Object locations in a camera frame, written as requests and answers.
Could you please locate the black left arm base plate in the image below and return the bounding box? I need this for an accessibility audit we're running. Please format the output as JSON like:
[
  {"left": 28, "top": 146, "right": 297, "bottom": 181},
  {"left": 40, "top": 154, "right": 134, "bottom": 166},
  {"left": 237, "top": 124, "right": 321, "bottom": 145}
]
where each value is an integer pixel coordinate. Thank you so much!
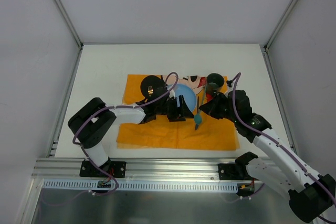
[{"left": 79, "top": 161, "right": 127, "bottom": 178}]

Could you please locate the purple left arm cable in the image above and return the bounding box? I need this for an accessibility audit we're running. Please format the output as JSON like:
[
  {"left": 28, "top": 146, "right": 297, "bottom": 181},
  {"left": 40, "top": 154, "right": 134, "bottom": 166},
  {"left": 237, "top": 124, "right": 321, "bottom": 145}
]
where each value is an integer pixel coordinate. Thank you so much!
[{"left": 39, "top": 71, "right": 180, "bottom": 206}]

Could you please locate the left aluminium frame post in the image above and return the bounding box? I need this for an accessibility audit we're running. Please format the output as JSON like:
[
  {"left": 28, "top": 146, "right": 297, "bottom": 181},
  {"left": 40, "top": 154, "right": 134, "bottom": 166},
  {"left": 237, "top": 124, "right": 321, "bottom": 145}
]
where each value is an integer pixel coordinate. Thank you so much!
[{"left": 52, "top": 0, "right": 83, "bottom": 50}]

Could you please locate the dark green mug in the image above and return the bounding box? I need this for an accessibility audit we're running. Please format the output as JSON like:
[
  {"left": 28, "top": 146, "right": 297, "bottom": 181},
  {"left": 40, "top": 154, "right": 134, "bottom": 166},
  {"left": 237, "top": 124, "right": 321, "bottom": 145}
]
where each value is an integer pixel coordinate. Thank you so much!
[{"left": 205, "top": 73, "right": 225, "bottom": 97}]

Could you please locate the light blue plate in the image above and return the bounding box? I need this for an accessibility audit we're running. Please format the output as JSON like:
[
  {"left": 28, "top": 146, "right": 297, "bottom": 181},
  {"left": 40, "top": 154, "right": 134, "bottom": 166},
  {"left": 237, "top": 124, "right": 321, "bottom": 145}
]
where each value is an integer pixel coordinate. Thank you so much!
[{"left": 166, "top": 83, "right": 197, "bottom": 112}]

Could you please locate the aluminium front rail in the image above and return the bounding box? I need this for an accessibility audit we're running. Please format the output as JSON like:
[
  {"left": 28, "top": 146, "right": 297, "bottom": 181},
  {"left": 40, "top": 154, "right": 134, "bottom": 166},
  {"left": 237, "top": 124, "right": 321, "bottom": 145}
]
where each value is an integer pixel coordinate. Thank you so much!
[{"left": 32, "top": 157, "right": 235, "bottom": 182}]

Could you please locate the gold fork green handle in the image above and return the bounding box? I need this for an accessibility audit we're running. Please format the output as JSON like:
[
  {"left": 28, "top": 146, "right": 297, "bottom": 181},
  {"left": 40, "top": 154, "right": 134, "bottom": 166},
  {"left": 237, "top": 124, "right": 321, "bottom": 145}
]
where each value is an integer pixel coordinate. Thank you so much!
[{"left": 148, "top": 86, "right": 154, "bottom": 96}]

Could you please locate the aluminium frame post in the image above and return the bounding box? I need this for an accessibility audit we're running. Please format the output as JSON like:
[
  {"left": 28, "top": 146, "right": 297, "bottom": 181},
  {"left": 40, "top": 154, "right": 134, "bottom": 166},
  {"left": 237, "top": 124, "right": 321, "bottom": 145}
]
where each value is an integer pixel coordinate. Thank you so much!
[
  {"left": 263, "top": 0, "right": 300, "bottom": 52},
  {"left": 52, "top": 0, "right": 83, "bottom": 50}
]

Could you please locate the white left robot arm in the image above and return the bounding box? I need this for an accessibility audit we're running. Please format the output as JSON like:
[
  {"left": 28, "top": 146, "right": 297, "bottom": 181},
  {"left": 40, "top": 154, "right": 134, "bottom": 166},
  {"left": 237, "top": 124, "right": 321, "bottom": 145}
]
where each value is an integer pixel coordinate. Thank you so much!
[{"left": 68, "top": 94, "right": 194, "bottom": 177}]

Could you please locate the teal plastic spoon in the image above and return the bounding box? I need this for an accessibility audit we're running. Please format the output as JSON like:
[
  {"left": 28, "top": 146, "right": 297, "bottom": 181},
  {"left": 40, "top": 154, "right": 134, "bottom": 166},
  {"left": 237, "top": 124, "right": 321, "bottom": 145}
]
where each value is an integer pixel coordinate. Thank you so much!
[{"left": 199, "top": 88, "right": 206, "bottom": 117}]

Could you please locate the right aluminium frame post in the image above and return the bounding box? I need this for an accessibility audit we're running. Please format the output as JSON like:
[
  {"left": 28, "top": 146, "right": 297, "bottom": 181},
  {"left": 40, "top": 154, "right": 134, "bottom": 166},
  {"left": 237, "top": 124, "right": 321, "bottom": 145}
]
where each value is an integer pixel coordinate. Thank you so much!
[{"left": 263, "top": 0, "right": 300, "bottom": 52}]

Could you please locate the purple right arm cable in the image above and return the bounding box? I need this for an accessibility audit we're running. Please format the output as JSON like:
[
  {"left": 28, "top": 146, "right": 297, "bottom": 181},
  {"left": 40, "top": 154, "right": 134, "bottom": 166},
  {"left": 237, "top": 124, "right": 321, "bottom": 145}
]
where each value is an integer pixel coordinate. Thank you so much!
[{"left": 220, "top": 72, "right": 336, "bottom": 223}]

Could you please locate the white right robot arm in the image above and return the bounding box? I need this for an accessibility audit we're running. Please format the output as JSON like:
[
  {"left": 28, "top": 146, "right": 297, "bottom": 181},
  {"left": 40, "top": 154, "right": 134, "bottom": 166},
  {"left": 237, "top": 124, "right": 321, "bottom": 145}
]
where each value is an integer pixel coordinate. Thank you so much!
[{"left": 200, "top": 90, "right": 335, "bottom": 223}]

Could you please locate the orange cartoon cloth placemat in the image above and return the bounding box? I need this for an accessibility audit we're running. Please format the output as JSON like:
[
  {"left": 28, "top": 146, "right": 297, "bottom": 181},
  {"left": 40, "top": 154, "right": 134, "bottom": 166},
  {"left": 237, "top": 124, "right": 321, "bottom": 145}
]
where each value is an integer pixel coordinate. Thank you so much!
[{"left": 116, "top": 74, "right": 240, "bottom": 151}]

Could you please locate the blue plastic knife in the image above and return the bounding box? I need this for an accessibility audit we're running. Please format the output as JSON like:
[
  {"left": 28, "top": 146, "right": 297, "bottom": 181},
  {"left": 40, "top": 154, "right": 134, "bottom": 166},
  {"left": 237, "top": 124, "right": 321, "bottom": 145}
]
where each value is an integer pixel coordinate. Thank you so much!
[{"left": 194, "top": 97, "right": 202, "bottom": 130}]

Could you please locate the white slotted cable duct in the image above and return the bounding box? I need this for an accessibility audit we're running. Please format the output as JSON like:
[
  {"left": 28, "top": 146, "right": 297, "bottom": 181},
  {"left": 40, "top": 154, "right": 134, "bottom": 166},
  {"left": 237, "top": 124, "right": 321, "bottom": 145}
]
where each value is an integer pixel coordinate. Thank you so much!
[{"left": 43, "top": 179, "right": 238, "bottom": 193}]

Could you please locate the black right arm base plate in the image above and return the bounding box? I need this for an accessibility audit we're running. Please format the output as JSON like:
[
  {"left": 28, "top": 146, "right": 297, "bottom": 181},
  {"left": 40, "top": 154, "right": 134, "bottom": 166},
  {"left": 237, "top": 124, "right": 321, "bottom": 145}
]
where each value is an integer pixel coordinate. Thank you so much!
[{"left": 217, "top": 163, "right": 258, "bottom": 181}]

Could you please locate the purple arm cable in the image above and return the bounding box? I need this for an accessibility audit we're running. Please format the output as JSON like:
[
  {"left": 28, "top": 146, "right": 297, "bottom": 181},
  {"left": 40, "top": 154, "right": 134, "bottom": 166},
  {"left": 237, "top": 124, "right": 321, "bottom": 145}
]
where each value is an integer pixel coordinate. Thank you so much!
[
  {"left": 220, "top": 72, "right": 336, "bottom": 223},
  {"left": 39, "top": 71, "right": 180, "bottom": 206}
]

